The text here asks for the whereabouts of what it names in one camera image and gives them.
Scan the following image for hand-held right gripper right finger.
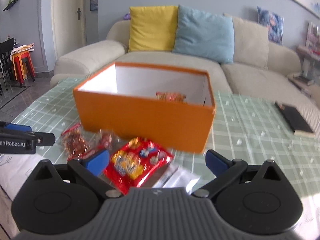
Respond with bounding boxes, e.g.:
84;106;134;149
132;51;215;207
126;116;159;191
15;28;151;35
191;149;292;198

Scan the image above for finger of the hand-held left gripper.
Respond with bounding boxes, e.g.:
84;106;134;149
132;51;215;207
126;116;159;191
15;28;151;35
30;132;56;147
0;121;35;134

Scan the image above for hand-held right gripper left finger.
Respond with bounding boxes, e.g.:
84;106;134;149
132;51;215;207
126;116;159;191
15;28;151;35
26;149;123;200

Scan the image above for small clear snack packet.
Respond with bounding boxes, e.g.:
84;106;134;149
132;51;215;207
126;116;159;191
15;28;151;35
96;129;119;150

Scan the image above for red dried meat packet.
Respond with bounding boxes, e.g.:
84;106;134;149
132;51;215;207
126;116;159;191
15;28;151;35
61;122;97;161

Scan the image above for clear packet of white balls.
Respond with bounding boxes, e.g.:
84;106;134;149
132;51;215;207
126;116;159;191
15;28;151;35
152;164;200;189

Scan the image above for red instant noodle packet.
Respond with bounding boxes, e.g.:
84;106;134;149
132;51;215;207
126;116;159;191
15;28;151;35
104;137;175;195

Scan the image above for orange cardboard box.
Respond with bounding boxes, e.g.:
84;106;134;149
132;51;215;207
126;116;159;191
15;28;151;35
73;62;216;153

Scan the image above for orange-red spicy strips packet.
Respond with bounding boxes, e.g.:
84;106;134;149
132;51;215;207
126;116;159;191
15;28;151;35
155;92;187;103

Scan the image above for red plastic stool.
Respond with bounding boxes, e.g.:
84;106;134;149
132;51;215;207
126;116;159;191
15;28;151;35
12;50;36;83

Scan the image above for black dining chair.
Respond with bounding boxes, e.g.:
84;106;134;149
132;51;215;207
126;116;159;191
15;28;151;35
0;37;15;95

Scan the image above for pile of papers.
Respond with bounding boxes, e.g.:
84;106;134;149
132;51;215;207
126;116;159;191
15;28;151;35
10;44;35;57

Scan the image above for black notebook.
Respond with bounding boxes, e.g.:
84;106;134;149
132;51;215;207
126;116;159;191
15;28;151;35
274;101;315;138

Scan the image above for white door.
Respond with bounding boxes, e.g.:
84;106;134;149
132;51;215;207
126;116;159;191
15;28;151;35
51;0;93;67

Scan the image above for beige sofa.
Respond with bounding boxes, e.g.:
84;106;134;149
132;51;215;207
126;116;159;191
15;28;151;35
50;17;320;125

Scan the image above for beige pillow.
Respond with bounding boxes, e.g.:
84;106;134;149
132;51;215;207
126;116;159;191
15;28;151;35
223;12;269;70

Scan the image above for light blue pillow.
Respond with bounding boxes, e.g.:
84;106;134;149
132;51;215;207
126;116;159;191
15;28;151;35
172;4;235;64

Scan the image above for yellow pillow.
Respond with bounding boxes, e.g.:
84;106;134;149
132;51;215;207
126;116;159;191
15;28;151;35
128;5;179;53

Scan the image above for printed figure pillow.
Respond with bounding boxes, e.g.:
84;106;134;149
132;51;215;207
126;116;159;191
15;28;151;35
257;6;285;46

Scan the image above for white book rack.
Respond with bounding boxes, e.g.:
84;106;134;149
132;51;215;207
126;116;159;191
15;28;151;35
297;21;320;90

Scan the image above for black wall shelf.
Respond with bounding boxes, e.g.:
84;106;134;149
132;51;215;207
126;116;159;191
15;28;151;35
3;0;20;12

